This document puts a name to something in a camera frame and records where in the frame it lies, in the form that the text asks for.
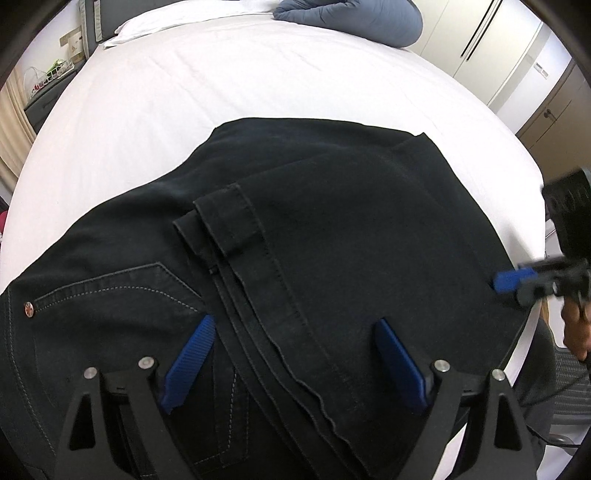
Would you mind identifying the white pillow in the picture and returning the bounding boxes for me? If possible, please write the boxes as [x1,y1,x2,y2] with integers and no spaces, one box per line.
[102,0,282,49]

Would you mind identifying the black denim pants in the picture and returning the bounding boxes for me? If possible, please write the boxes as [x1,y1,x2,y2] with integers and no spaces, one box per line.
[0,117,541,480]

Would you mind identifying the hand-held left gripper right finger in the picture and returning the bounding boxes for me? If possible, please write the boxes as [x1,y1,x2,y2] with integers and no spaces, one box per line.
[374,318,541,480]

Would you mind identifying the grey mesh chair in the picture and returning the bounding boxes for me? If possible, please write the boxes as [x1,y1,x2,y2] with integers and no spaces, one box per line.
[515,318,591,450]

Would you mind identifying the person's right hand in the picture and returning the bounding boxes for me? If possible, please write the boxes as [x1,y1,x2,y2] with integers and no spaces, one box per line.
[560,295,591,361]

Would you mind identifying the white floral box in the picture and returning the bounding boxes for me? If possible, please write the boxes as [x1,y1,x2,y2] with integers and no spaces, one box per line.
[65,34,86,63]

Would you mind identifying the beige curtain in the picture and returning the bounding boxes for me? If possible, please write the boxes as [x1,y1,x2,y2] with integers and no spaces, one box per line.
[0,76,38,195]

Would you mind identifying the white wardrobe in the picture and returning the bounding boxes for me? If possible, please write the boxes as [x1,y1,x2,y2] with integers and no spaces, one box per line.
[409,0,573,114]

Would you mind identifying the grey nightstand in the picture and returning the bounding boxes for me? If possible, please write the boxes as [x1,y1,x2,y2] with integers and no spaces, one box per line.
[24,67,88,134]

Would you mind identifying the bed with white sheet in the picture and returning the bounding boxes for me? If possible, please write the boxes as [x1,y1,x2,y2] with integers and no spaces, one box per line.
[0,0,546,480]

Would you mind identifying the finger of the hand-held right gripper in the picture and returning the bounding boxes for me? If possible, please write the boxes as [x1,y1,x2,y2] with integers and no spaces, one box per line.
[493,257,591,306]

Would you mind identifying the wooden door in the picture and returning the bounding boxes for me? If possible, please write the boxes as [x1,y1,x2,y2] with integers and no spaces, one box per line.
[516,59,580,155]

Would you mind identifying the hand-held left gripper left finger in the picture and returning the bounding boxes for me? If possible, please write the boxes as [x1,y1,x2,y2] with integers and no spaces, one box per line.
[54,315,218,480]

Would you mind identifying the white wire rack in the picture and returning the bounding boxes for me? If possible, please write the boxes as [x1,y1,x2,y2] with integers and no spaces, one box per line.
[25,59,77,93]

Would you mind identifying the grey padded headboard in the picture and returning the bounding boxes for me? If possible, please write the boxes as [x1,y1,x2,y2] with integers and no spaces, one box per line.
[78,0,116,63]

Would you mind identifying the blue rolled duvet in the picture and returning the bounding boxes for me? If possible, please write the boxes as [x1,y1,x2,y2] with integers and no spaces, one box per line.
[272,0,424,48]

